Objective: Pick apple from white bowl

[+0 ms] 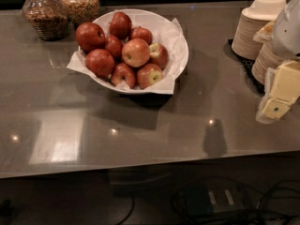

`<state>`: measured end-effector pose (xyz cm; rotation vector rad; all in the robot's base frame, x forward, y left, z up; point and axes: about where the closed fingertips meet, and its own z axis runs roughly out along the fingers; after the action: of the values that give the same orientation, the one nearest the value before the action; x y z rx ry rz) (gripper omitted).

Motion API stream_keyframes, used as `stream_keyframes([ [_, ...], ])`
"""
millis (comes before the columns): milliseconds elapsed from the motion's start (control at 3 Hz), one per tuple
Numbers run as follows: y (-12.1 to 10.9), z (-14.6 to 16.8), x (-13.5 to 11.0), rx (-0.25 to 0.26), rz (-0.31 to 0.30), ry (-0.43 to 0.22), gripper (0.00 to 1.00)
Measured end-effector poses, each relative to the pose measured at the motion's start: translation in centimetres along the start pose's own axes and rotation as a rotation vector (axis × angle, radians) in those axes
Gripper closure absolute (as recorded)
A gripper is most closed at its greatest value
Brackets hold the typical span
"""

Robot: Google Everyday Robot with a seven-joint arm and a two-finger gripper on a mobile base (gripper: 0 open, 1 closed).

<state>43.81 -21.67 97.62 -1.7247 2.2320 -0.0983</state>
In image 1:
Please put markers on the red green apple front right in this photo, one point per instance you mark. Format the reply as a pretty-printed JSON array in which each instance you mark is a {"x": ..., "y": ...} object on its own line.
[{"x": 148, "y": 75}]

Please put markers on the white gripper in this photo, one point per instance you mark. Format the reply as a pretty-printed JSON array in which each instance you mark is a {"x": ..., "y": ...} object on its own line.
[{"x": 287, "y": 35}]

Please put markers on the red apple front middle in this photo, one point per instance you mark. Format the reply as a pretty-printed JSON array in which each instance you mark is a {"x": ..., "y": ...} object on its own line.
[{"x": 123, "y": 73}]

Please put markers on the black power adapter box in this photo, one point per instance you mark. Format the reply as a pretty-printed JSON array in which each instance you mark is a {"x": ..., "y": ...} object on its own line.
[{"x": 213, "y": 199}]

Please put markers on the red apple top right small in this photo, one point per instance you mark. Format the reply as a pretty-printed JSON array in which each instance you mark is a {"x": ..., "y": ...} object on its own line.
[{"x": 142, "y": 33}]

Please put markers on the glass jar with cereal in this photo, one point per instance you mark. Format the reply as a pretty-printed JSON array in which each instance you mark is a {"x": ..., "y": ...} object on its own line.
[{"x": 82, "y": 11}]

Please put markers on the near stack of paper bowls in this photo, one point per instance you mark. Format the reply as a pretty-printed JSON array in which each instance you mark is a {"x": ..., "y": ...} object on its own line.
[{"x": 266, "y": 59}]

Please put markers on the white bowl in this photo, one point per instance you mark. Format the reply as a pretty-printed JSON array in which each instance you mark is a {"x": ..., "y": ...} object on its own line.
[{"x": 179, "y": 47}]

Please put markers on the red green apple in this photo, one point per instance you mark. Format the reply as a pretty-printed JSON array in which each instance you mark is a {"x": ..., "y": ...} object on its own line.
[
  {"x": 159, "y": 55},
  {"x": 148, "y": 75}
]

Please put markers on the glass jar with granola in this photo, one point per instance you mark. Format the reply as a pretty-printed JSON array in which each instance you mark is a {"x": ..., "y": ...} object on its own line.
[{"x": 48, "y": 17}]

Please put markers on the red apple far left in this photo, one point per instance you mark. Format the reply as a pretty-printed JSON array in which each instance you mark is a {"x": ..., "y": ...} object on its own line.
[{"x": 90, "y": 36}]

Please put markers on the red apple front left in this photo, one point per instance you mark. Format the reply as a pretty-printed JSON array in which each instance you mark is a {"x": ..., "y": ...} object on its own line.
[{"x": 100, "y": 62}]

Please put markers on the pale red apple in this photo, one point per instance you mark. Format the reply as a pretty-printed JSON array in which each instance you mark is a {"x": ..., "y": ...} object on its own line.
[{"x": 136, "y": 53}]

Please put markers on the far stack of paper bowls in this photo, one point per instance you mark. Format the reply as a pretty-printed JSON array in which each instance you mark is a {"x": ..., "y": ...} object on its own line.
[{"x": 252, "y": 19}]

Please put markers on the stack of paper bowls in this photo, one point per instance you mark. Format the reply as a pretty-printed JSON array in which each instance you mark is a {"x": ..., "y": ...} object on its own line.
[
  {"x": 252, "y": 19},
  {"x": 266, "y": 59}
]

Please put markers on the black mat under stacks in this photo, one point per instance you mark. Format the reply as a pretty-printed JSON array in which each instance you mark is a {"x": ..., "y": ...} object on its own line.
[{"x": 251, "y": 82}]

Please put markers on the red apple middle small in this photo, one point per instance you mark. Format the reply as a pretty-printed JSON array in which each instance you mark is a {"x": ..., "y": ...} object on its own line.
[{"x": 114, "y": 46}]

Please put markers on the red apple small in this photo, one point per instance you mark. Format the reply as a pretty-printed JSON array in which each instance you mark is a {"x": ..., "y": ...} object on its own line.
[
  {"x": 114, "y": 46},
  {"x": 142, "y": 33}
]

